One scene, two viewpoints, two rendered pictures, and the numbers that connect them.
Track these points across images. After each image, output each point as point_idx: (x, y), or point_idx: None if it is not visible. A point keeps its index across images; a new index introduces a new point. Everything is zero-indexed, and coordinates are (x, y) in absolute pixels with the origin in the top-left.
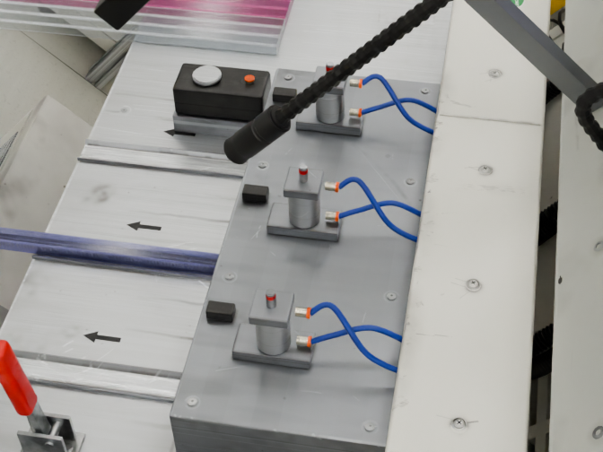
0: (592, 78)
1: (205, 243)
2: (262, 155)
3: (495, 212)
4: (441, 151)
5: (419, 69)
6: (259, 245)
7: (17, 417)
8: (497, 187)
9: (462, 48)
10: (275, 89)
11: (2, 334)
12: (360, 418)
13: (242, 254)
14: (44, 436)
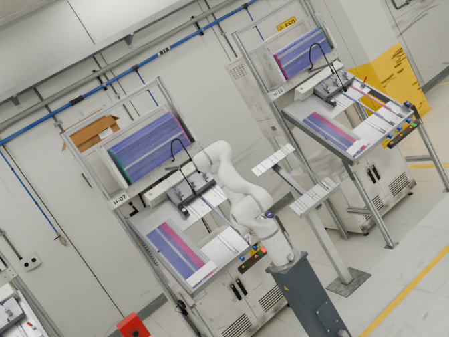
0: (162, 171)
1: (198, 199)
2: (189, 194)
3: (179, 173)
4: (176, 181)
5: (159, 206)
6: (198, 185)
7: None
8: (176, 175)
9: (162, 190)
10: (181, 199)
11: (222, 200)
12: None
13: (200, 185)
14: None
